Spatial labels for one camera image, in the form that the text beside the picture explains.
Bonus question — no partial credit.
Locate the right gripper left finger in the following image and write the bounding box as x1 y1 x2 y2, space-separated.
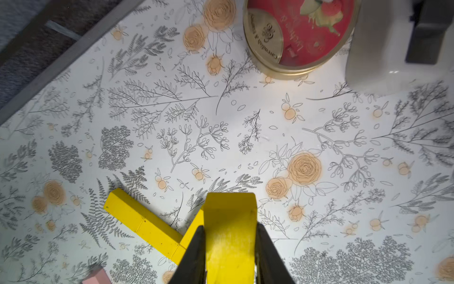
169 226 206 284

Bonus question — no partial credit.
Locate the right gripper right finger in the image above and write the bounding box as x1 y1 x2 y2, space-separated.
254 223 294 284

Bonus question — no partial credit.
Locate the yellow block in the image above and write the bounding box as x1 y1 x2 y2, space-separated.
180 207 204 249
104 188 148 233
135 216 183 260
203 193 257 284

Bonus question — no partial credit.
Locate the small yellow cube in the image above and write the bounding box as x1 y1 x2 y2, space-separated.
170 245 186 266

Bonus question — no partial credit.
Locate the pink block four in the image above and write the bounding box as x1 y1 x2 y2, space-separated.
82 268 112 284

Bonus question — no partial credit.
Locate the floral table mat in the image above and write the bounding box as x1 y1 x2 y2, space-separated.
1 1 454 284

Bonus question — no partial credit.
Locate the round red lid tin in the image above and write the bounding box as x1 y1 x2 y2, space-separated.
243 0 361 80

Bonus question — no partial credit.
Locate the small white box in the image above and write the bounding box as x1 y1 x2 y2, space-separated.
345 1 454 96

